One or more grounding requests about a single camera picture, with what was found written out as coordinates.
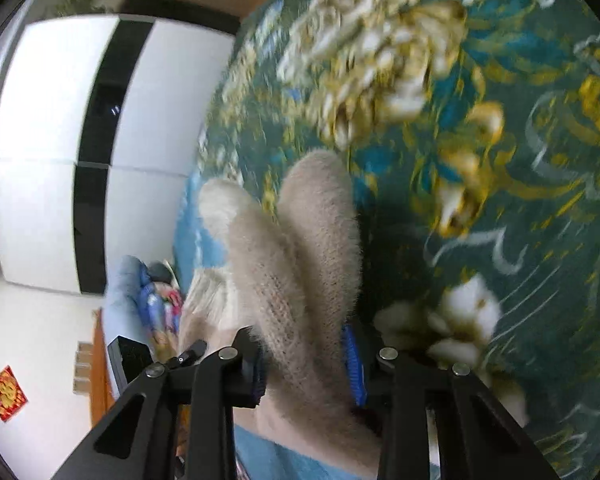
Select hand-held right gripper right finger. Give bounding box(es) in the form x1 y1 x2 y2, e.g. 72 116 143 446
342 324 565 480

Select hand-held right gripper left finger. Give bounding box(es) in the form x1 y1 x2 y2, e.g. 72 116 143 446
50 327 267 480

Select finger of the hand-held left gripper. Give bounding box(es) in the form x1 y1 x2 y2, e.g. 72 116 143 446
167 340 208 368

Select beige fuzzy sweater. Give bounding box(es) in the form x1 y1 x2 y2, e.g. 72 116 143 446
177 149 387 479

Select wooden furniture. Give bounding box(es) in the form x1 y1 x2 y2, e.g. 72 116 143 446
90 309 121 433

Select stacked beige boxes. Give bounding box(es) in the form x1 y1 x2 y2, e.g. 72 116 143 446
71 341 95 397

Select blue folded bedding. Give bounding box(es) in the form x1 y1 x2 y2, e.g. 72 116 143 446
102 255 148 346

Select light blue bed sheet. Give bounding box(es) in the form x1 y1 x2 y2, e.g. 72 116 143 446
234 422 438 480

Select white and black wardrobe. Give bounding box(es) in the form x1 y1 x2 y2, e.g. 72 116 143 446
0 0 239 297

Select green floral blanket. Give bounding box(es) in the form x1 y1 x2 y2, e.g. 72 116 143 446
172 0 600 480

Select red square wall decoration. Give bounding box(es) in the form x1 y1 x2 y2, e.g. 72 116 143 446
0 365 29 423

